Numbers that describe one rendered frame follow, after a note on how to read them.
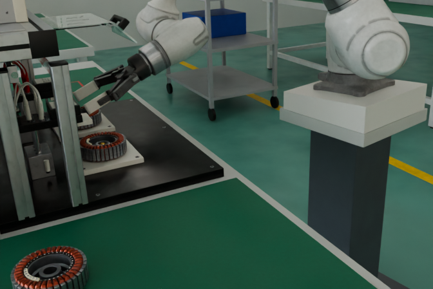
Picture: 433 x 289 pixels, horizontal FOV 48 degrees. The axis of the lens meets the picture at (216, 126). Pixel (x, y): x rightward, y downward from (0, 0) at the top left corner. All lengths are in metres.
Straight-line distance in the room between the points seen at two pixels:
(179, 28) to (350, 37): 0.48
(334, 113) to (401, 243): 1.03
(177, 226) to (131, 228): 0.09
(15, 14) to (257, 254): 0.62
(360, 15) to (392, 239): 1.31
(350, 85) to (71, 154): 0.85
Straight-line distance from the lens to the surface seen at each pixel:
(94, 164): 1.14
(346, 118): 1.39
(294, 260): 0.84
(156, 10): 1.53
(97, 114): 1.38
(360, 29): 1.24
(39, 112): 1.10
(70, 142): 0.96
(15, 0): 1.00
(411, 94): 1.52
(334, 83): 1.50
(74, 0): 6.55
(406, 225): 2.45
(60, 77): 0.92
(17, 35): 0.87
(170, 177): 1.06
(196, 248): 0.87
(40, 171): 1.14
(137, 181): 1.06
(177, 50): 1.40
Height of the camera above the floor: 1.24
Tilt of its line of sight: 20 degrees down
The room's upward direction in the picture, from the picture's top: 2 degrees counter-clockwise
